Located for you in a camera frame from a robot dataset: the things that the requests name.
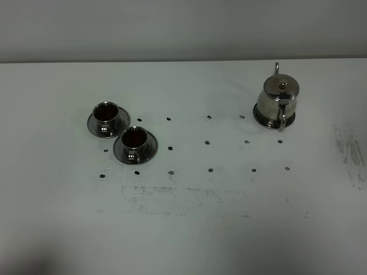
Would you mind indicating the stainless steel teapot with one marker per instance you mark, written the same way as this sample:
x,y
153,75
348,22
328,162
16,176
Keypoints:
x,y
278,89

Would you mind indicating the steel teapot coaster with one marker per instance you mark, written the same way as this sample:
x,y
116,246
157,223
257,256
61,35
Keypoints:
x,y
281,121

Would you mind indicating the near steel saucer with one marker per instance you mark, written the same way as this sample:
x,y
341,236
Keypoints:
x,y
151,150

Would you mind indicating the steel saucer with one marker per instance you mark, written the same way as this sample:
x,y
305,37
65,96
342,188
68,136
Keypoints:
x,y
123,124
151,150

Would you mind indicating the near steel teacup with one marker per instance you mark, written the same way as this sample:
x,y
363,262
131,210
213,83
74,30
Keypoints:
x,y
134,141

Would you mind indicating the steel teacup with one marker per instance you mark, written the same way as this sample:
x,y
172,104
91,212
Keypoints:
x,y
134,141
106,115

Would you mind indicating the far steel saucer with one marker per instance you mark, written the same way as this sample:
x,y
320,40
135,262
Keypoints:
x,y
123,124

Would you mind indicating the far steel teacup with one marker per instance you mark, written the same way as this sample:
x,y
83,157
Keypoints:
x,y
106,115

